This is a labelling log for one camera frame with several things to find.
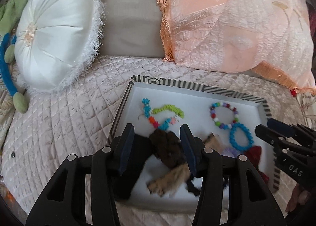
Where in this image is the blue bead bracelet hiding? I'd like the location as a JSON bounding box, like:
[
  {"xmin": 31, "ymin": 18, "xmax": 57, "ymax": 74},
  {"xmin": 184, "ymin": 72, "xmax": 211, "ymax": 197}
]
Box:
[{"xmin": 229, "ymin": 122, "xmax": 255, "ymax": 153}]

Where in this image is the black velvet case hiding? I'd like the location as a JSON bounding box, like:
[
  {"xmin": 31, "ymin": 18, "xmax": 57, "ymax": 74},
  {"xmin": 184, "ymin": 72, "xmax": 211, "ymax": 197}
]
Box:
[{"xmin": 114, "ymin": 134, "xmax": 153, "ymax": 201}]

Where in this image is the floral cream bed cover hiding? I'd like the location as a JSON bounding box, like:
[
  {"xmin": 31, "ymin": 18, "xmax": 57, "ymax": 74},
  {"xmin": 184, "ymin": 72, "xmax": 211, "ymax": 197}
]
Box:
[{"xmin": 296, "ymin": 93, "xmax": 316, "ymax": 130}]

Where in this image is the neon star bead bracelet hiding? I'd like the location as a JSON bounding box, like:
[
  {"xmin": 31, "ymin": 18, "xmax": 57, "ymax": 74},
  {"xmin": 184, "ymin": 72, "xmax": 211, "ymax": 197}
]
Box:
[{"xmin": 140, "ymin": 97, "xmax": 185, "ymax": 131}]

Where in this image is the red bow hair clip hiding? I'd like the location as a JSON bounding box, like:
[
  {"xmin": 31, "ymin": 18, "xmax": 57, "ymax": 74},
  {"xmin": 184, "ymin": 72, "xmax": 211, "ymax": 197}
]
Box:
[{"xmin": 244, "ymin": 146, "xmax": 269, "ymax": 185}]

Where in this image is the striped black white tray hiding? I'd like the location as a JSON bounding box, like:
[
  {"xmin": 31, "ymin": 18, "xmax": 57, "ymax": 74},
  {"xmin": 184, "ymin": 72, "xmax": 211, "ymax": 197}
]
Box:
[{"xmin": 109, "ymin": 76, "xmax": 272, "ymax": 213}]

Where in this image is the red pompom tassel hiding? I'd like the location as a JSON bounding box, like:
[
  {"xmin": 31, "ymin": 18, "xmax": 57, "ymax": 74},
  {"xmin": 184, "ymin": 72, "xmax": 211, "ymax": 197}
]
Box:
[{"xmin": 290, "ymin": 89, "xmax": 297, "ymax": 97}]

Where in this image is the beige headboard cushion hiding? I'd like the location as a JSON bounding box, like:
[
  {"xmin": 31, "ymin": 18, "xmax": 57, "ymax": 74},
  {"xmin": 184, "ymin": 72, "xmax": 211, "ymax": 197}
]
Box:
[{"xmin": 100, "ymin": 0, "xmax": 165, "ymax": 58}]

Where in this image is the round white satin cushion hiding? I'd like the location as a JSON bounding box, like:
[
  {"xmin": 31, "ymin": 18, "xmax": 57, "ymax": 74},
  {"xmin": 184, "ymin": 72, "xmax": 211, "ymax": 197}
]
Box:
[{"xmin": 14, "ymin": 0, "xmax": 104, "ymax": 93}]

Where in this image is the brown scrunchie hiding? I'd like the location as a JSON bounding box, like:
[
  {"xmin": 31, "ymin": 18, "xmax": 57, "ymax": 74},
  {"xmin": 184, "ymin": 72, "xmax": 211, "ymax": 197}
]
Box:
[{"xmin": 149, "ymin": 129, "xmax": 186, "ymax": 170}]

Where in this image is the quilted pale pink bedspread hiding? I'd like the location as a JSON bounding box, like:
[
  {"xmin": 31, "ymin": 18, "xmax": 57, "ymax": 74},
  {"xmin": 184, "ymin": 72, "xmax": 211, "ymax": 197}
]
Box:
[{"xmin": 1, "ymin": 57, "xmax": 305, "ymax": 212}]

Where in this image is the green blue plush toy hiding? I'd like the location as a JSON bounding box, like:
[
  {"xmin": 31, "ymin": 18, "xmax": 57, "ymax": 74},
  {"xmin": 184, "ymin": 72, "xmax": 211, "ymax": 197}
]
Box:
[{"xmin": 1, "ymin": 0, "xmax": 28, "ymax": 113}]

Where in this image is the person's right hand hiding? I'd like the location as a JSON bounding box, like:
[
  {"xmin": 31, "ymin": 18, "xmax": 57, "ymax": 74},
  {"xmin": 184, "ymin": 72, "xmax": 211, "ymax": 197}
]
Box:
[{"xmin": 285, "ymin": 183, "xmax": 312, "ymax": 213}]

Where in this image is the peach quilted fringed blanket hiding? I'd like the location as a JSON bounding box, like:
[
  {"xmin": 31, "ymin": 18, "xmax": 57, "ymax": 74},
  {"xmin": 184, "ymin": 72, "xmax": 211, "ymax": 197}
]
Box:
[{"xmin": 157, "ymin": 0, "xmax": 315, "ymax": 93}]

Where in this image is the floral tapestry pillow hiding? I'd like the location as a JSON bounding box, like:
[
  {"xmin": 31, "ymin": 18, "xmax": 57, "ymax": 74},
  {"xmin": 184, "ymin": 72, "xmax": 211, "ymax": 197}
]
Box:
[{"xmin": 0, "ymin": 79, "xmax": 15, "ymax": 147}]

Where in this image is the leopard tan bow clip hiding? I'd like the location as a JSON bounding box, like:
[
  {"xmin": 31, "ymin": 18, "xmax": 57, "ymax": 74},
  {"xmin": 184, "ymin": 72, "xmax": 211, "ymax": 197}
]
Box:
[{"xmin": 147, "ymin": 133, "xmax": 224, "ymax": 198}]

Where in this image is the purple bead bracelet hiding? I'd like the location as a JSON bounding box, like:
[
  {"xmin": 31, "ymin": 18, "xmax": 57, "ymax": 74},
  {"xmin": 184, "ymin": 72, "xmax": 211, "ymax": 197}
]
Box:
[{"xmin": 221, "ymin": 147, "xmax": 242, "ymax": 159}]

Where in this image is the multicolour round bead bracelet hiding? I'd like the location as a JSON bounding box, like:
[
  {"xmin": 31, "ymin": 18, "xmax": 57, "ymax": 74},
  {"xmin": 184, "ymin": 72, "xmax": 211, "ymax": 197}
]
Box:
[{"xmin": 209, "ymin": 102, "xmax": 240, "ymax": 130}]

